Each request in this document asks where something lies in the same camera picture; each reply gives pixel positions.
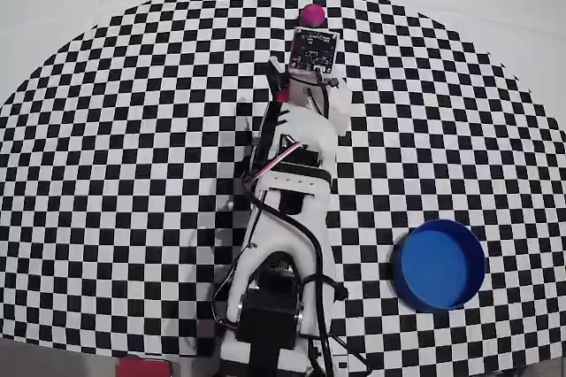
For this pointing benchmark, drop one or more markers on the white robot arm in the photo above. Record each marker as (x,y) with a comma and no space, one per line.
(318,211)

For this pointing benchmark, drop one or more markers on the red rectangular object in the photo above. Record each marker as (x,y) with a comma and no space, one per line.
(143,369)

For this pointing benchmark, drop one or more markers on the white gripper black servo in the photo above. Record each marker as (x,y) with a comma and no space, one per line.
(297,86)

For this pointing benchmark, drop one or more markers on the camera board on pink mount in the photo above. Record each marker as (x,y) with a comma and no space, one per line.
(315,47)

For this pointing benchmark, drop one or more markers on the blue round box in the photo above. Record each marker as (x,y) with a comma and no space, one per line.
(438,262)

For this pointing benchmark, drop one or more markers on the white sheet with checkerboard print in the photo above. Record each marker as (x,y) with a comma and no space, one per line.
(132,129)

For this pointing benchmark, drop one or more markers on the grey flat object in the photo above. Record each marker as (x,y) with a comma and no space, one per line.
(53,361)

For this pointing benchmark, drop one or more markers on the pink faceted ball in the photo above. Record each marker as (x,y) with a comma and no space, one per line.
(312,14)

